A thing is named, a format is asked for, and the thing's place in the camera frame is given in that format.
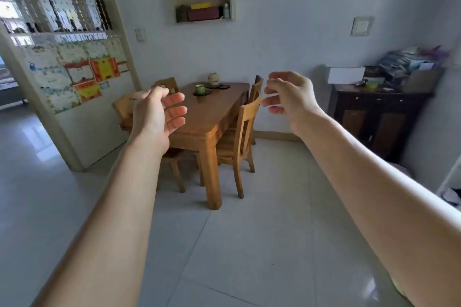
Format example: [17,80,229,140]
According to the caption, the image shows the person's right hand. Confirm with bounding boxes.
[262,71,326,135]

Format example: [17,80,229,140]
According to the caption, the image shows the person's left hand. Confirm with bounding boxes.
[128,86,188,155]

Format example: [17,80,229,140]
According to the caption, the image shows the person's left forearm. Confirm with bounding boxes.
[32,135,170,307]

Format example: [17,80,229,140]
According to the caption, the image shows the person's right forearm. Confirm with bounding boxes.
[291,109,461,307]

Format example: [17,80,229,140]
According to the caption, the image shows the wooden dining chair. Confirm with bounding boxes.
[153,77,180,95]
[112,90,186,194]
[215,96,263,199]
[230,75,264,145]

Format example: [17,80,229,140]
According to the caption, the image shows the wooden dining table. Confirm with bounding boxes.
[121,82,251,211]

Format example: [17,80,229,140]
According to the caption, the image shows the white cardboard box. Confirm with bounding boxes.
[327,66,366,84]

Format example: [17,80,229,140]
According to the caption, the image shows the white room divider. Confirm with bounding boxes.
[0,0,142,173]

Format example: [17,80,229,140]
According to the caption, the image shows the dark red box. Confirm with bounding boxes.
[187,7,220,22]

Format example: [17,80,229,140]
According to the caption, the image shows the dark bottles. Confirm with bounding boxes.
[95,0,113,31]

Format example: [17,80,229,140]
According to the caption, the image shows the group of pinned certificates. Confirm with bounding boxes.
[21,38,130,115]

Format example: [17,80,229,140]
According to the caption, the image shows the dark wooden cabinet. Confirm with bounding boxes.
[329,83,433,164]

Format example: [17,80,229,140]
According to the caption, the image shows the pile of papers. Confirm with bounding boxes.
[377,45,450,74]

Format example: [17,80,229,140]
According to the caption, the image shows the brown cardboard box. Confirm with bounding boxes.
[403,69,444,94]

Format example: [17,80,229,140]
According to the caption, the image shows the white wall panel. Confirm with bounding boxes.
[351,16,374,37]

